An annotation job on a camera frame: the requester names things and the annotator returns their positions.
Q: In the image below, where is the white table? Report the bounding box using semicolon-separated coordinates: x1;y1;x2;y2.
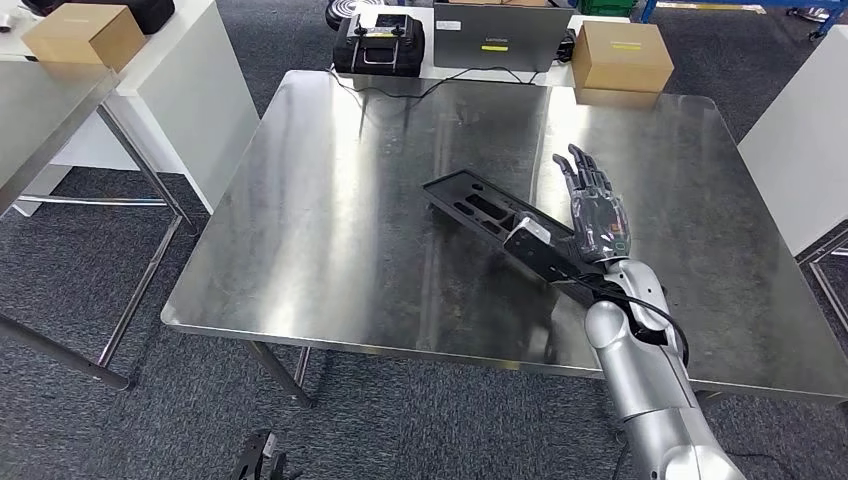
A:
0;0;262;217
351;1;632;89
736;24;848;258

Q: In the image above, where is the black power cable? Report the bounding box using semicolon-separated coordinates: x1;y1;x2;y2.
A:
327;64;543;102

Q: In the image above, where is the round black base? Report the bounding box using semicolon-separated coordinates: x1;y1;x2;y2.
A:
323;0;364;32

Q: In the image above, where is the steel table frame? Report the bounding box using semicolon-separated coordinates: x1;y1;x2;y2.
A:
796;227;848;334

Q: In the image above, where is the brown cardboard box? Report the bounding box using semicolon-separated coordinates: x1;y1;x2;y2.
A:
570;19;676;95
20;2;148;73

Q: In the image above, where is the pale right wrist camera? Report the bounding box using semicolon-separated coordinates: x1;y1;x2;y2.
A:
501;211;605;293

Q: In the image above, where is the grey laptop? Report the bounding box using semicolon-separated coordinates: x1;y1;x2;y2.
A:
433;0;577;73

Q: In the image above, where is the green plastic crate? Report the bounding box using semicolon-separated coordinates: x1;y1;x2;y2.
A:
576;0;640;19

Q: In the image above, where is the stainless steel workbench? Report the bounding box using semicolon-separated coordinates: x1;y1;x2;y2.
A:
160;68;848;410

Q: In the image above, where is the black equipment case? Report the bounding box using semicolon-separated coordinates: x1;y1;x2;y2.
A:
331;12;427;79

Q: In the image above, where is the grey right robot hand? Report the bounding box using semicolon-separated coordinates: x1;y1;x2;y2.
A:
551;142;633;266

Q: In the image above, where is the black power adapter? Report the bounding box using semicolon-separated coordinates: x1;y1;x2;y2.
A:
555;27;579;65

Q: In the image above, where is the black plastic plate bracket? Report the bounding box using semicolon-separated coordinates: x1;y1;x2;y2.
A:
421;168;601;311

